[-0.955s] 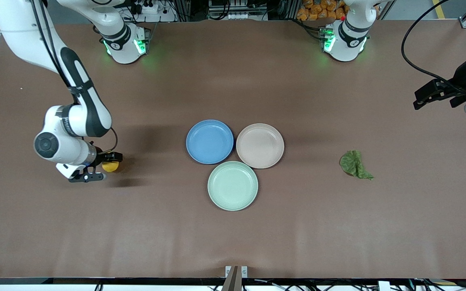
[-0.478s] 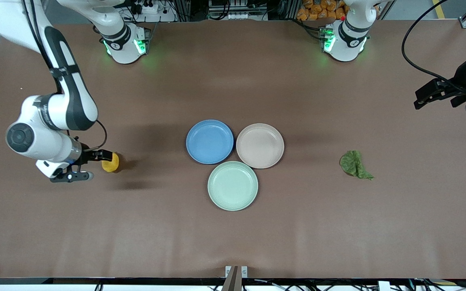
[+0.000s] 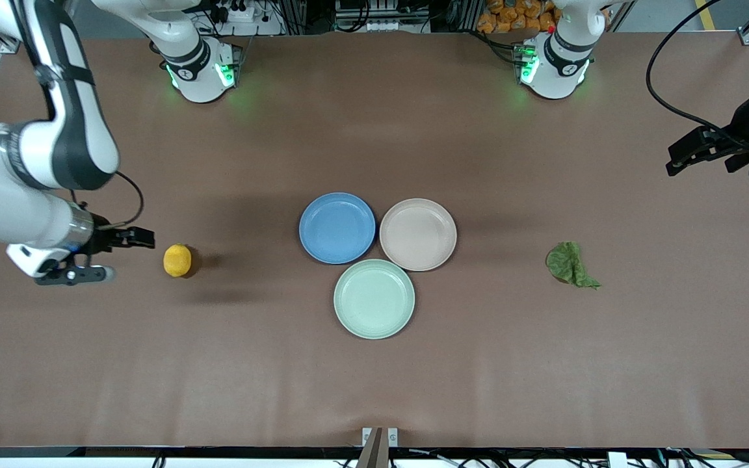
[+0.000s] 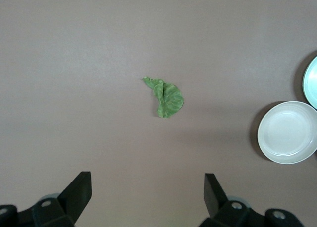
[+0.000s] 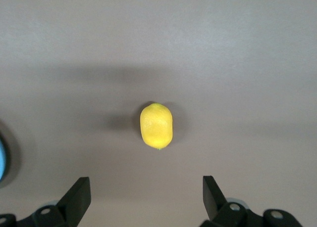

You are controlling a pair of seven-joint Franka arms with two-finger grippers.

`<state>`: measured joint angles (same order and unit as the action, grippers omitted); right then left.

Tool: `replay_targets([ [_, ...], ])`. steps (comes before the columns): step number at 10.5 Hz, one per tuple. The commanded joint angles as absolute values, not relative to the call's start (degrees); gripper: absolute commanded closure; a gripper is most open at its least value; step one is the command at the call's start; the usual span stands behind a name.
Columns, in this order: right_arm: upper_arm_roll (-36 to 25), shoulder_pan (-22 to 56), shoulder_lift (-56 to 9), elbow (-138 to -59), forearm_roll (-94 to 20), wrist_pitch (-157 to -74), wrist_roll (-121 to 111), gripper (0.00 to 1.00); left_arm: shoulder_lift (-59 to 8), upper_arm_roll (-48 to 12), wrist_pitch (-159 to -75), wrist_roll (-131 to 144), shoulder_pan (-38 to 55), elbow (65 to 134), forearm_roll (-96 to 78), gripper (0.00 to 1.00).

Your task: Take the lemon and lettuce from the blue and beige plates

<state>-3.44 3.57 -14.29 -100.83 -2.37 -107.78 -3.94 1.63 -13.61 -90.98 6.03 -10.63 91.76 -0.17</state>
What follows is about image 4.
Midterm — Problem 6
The green lettuce leaf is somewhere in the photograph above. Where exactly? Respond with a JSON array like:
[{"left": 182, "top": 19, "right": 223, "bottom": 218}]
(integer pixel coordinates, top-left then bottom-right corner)
[{"left": 142, "top": 76, "right": 185, "bottom": 119}]

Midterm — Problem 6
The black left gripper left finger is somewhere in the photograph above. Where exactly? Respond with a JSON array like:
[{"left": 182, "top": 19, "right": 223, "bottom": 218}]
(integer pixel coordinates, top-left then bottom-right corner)
[{"left": 31, "top": 171, "right": 93, "bottom": 227}]

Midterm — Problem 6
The mint green plate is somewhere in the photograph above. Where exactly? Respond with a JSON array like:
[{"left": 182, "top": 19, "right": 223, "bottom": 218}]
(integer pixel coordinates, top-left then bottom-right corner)
[{"left": 302, "top": 55, "right": 317, "bottom": 109}]

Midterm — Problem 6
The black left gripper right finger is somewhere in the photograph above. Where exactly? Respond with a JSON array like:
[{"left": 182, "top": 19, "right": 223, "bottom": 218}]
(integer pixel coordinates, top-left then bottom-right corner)
[{"left": 199, "top": 173, "right": 251, "bottom": 227}]

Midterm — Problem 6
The beige plate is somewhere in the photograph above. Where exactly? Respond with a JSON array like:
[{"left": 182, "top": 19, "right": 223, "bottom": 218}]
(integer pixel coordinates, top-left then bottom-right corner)
[{"left": 257, "top": 101, "right": 317, "bottom": 165}]

